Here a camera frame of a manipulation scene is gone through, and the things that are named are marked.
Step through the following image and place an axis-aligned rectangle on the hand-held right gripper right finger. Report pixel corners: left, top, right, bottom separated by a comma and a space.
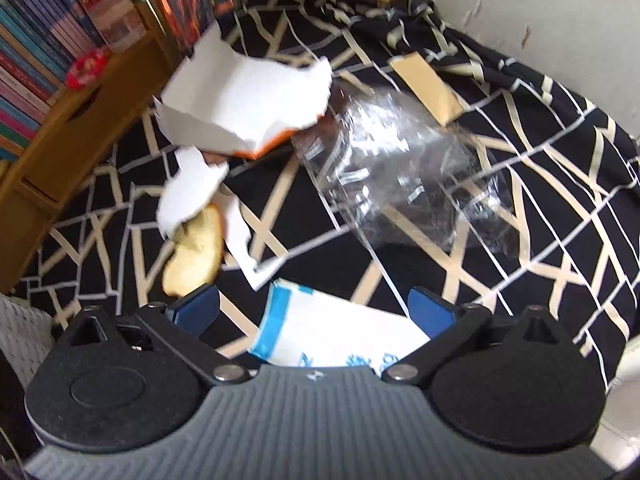
381, 287, 575, 386

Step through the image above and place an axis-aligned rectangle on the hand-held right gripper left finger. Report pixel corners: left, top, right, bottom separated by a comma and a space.
65, 284, 253, 386

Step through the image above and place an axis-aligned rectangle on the bread slice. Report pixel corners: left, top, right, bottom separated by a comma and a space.
162, 205, 225, 297

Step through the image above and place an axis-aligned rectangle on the white blue-print bag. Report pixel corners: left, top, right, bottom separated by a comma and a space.
250, 279, 432, 368

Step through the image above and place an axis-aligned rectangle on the white torn paper wrapper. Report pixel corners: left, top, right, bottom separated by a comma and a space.
156, 147, 262, 291

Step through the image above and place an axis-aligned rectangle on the clear plastic bag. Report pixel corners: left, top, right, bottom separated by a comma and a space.
290, 80, 516, 256

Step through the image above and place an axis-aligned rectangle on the torn white orange cardboard box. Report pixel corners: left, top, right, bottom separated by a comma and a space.
152, 20, 333, 161

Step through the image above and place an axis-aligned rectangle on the row of blue red books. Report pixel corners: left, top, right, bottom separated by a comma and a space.
0, 0, 126, 161

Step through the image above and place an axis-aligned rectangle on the white textured object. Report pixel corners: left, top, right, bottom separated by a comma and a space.
0, 292, 56, 376

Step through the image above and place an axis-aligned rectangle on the black patterned cloth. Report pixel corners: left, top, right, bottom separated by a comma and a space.
10, 0, 640, 391

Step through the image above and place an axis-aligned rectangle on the wooden desk shelf with drawer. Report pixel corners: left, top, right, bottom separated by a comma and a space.
0, 27, 173, 293

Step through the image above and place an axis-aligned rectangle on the white padded object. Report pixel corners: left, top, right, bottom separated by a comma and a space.
602, 335, 640, 441

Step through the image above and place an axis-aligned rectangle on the brown paper piece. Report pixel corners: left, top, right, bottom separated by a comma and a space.
389, 52, 465, 126

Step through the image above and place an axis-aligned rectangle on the pink crochet flower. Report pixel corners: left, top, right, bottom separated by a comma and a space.
65, 49, 112, 90

